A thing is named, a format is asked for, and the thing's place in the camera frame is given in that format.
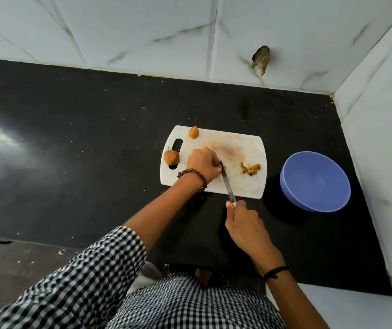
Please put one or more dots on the blue plastic bowl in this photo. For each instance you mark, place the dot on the blue plastic bowl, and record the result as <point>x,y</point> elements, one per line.
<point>314,183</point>

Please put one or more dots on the brown fruit piece being cut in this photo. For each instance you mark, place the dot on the brown fruit piece being cut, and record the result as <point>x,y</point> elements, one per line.
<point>223,166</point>

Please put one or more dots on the steel kitchen knife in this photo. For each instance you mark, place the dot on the steel kitchen knife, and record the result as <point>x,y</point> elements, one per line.
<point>228,188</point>

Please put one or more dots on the person's left forearm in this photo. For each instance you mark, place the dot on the person's left forearm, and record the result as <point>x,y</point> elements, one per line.
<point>163,215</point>

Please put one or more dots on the person's right forearm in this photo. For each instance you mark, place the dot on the person's right forearm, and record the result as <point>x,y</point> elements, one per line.
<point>295,301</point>

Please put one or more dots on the person's right thumb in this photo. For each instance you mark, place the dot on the person's right thumb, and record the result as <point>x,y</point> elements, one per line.
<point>230,212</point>

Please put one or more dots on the large round brown fruit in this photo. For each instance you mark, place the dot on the large round brown fruit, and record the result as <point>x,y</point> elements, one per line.
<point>171,157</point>

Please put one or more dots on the black white checked shirt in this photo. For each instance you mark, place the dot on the black white checked shirt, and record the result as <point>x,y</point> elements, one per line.
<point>89,291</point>

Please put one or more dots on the black thread wristband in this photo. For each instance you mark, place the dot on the black thread wristband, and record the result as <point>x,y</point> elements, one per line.
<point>275,271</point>

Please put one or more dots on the white plastic cutting board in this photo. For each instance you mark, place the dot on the white plastic cutting board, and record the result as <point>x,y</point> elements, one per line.
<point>237,150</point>

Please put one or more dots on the person's left fingers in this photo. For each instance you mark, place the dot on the person's left fingers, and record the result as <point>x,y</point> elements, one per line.
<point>217,165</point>

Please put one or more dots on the small brown fruit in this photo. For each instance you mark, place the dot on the small brown fruit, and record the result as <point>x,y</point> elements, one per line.
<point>193,132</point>

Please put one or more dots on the person's left hand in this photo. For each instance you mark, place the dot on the person's left hand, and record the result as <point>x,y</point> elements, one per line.
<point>201,164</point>

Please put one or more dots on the person's right hand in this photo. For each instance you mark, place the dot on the person's right hand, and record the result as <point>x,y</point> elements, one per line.
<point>247,232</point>

